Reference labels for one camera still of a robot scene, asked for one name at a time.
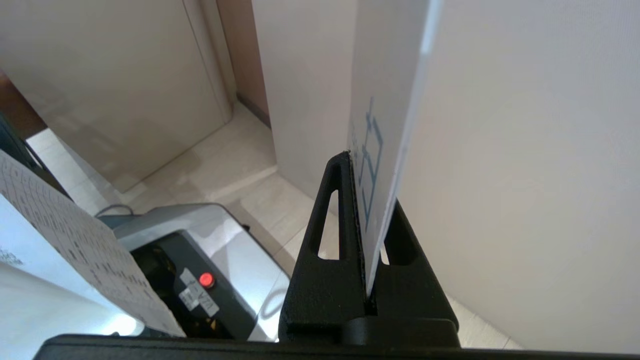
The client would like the white and blue door hanger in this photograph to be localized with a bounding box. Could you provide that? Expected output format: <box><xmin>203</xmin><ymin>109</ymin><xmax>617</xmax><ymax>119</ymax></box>
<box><xmin>346</xmin><ymin>0</ymin><xmax>445</xmax><ymax>301</ymax></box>

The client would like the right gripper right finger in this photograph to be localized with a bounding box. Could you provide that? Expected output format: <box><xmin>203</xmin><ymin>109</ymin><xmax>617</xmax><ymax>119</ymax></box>
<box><xmin>370</xmin><ymin>199</ymin><xmax>461</xmax><ymax>348</ymax></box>

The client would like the dark baseboard strip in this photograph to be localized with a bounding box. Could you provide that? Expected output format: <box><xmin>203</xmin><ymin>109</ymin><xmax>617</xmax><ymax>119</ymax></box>
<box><xmin>235</xmin><ymin>92</ymin><xmax>273</xmax><ymax>128</ymax></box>

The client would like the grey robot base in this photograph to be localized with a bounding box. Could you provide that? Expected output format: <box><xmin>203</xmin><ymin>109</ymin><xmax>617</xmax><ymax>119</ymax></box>
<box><xmin>95</xmin><ymin>202</ymin><xmax>292</xmax><ymax>343</ymax></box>

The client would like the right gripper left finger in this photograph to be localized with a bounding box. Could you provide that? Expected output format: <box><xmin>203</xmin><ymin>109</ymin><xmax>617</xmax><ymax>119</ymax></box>
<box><xmin>278</xmin><ymin>151</ymin><xmax>371</xmax><ymax>346</ymax></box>

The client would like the white printed torso panel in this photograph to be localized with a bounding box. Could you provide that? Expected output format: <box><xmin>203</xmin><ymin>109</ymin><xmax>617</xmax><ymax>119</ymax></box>
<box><xmin>0</xmin><ymin>149</ymin><xmax>187</xmax><ymax>360</ymax></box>

